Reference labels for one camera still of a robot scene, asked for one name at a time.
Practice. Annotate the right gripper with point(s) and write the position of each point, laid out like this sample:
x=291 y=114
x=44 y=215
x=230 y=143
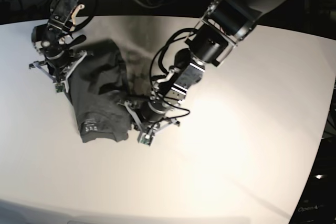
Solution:
x=60 y=72

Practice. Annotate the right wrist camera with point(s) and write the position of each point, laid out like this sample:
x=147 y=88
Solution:
x=59 y=87

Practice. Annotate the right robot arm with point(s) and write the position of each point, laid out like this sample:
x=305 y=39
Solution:
x=50 y=41

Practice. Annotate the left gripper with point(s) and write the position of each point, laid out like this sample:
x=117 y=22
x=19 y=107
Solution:
x=147 y=116

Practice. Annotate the dark grey T-shirt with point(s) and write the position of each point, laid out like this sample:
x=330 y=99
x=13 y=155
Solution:
x=96 y=86

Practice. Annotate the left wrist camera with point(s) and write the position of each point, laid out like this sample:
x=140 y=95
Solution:
x=145 y=139

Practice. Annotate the black OpenArm case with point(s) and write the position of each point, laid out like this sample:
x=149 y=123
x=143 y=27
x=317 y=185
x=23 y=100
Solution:
x=317 y=202

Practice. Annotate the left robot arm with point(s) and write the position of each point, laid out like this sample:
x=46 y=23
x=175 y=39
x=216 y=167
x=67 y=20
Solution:
x=183 y=58

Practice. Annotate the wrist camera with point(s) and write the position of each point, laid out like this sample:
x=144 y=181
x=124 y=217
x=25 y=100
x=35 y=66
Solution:
x=59 y=87
x=145 y=139

